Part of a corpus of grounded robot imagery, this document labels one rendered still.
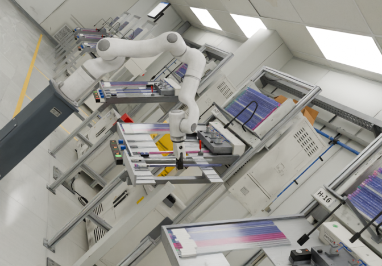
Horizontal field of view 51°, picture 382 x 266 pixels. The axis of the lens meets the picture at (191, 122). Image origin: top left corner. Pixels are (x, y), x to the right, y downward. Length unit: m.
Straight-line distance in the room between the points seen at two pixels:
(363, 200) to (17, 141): 1.80
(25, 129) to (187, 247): 1.20
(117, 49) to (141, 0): 8.95
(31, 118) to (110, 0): 8.89
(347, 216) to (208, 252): 0.65
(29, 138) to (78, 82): 0.42
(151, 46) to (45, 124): 0.74
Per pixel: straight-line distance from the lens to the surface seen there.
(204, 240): 1.75
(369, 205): 1.90
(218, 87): 4.07
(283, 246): 1.82
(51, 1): 11.05
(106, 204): 3.08
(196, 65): 2.20
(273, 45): 6.21
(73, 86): 2.38
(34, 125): 2.41
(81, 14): 11.08
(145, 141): 2.79
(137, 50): 2.31
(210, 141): 2.71
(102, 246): 2.35
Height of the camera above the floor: 1.10
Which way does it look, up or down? 1 degrees up
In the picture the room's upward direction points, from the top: 47 degrees clockwise
